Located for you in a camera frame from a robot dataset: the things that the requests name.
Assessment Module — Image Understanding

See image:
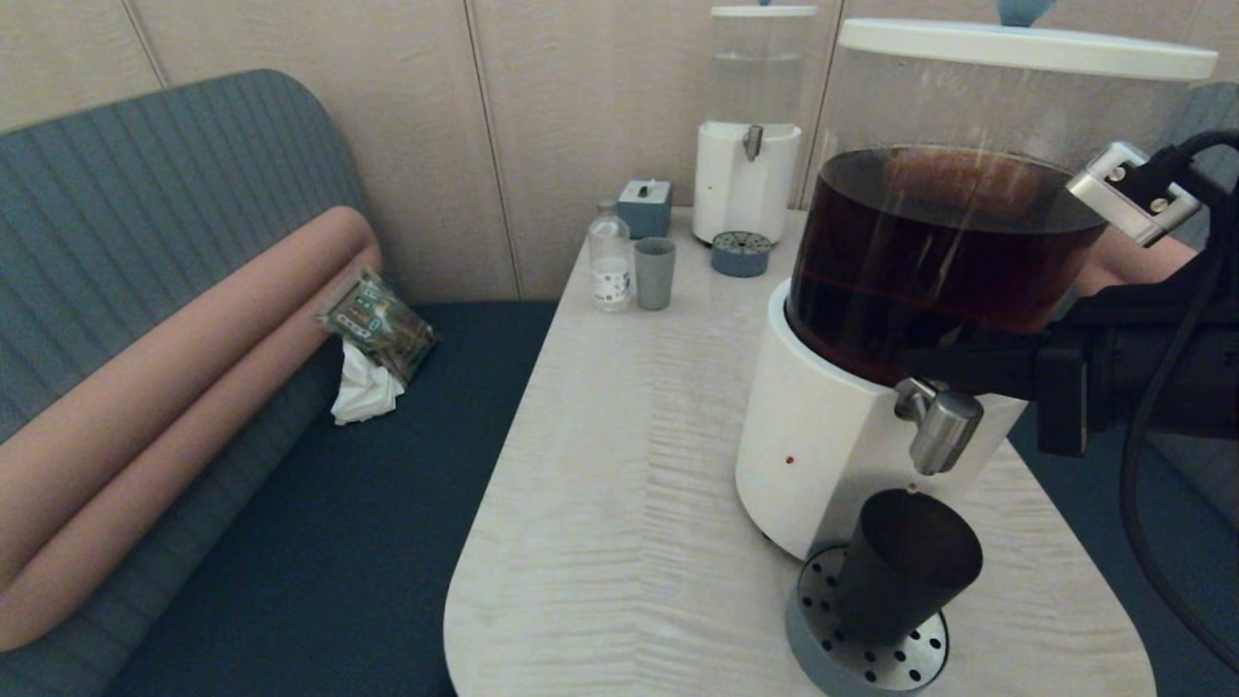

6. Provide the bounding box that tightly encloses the large silver dispenser tap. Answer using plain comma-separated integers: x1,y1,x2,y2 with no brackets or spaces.
894,378,984,475

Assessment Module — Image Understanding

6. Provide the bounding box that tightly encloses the black plastic cup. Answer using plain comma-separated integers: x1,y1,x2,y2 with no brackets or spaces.
834,489,983,648

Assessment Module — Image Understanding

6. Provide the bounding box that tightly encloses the grey plastic cup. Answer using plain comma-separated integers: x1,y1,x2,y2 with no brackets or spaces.
634,237,677,312

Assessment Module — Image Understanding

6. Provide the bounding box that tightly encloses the pink cylindrical bolster cushion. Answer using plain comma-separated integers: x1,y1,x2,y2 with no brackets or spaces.
1070,269,1124,303
0,247,383,654
0,205,377,590
1103,232,1203,287

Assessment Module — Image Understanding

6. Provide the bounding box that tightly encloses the large dark tea dispenser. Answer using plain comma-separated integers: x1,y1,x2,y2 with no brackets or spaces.
734,17,1219,562

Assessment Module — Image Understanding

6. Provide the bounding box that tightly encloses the small grey perforated drip tray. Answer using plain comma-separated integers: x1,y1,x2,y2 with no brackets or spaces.
710,230,772,279

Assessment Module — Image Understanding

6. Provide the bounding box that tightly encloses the small clear water dispenser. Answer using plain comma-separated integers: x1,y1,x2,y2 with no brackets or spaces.
692,0,819,246

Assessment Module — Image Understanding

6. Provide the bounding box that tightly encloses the large white dispenser lid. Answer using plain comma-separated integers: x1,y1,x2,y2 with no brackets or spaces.
838,0,1219,81

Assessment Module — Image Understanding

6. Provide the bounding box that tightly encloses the large grey perforated drip tray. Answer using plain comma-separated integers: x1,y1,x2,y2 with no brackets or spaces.
784,545,950,697

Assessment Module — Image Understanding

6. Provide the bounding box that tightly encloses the grey-blue tissue box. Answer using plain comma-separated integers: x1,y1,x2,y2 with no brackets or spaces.
617,179,673,240

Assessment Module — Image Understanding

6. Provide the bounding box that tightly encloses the clear plastic bottle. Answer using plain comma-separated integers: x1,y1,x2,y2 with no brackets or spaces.
587,199,632,313

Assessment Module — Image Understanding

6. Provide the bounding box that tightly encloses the small white dispenser lid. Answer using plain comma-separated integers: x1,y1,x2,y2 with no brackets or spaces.
710,0,819,19

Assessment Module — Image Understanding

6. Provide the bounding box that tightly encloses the green snack packet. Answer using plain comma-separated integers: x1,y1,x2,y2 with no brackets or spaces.
316,268,438,386

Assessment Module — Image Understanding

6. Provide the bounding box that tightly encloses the crumpled white tissue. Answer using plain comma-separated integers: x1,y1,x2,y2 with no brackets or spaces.
330,339,407,426

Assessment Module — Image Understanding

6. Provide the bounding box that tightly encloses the black right camera cable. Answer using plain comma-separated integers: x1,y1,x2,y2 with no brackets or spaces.
1120,129,1239,671

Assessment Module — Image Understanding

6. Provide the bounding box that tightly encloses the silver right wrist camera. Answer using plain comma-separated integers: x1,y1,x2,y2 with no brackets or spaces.
1065,142,1203,248

